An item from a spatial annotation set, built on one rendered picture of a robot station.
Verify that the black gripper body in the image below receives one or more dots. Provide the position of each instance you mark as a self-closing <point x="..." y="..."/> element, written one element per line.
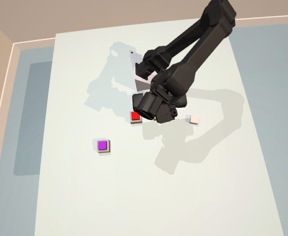
<point x="181" y="103"/>

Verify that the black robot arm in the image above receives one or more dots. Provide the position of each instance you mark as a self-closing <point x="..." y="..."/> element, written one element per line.
<point x="215" y="24"/>

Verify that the purple button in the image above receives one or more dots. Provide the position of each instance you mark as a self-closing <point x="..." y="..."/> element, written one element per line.
<point x="103" y="146"/>

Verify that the red button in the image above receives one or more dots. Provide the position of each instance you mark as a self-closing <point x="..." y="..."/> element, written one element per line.
<point x="135" y="117"/>

